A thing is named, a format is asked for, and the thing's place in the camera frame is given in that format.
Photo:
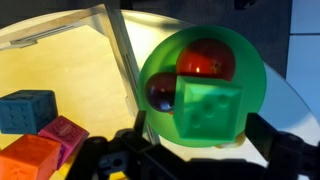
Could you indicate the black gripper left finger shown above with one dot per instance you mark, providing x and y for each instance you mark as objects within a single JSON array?
[{"x": 140, "y": 123}]

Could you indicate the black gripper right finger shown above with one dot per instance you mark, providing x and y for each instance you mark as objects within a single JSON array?
[{"x": 263, "y": 136}]

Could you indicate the green block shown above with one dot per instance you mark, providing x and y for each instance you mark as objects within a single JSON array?
[{"x": 206, "y": 106}]

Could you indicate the orange block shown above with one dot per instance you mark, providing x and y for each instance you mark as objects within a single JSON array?
[{"x": 28, "y": 158}]

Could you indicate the green plastic bowl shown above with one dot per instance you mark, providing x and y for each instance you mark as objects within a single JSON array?
[{"x": 253, "y": 66}]

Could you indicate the pink block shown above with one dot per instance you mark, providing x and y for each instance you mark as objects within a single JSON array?
[{"x": 66, "y": 133}]

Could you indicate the blue block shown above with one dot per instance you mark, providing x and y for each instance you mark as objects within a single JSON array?
[{"x": 26, "y": 111}]

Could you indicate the dark purple toy plum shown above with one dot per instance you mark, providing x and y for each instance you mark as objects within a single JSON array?
[{"x": 160, "y": 90}]

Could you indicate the red toy apple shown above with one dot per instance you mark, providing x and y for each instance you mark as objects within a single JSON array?
[{"x": 203, "y": 60}]

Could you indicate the wooden tray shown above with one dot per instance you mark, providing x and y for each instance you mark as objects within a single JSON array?
[{"x": 66, "y": 60}]

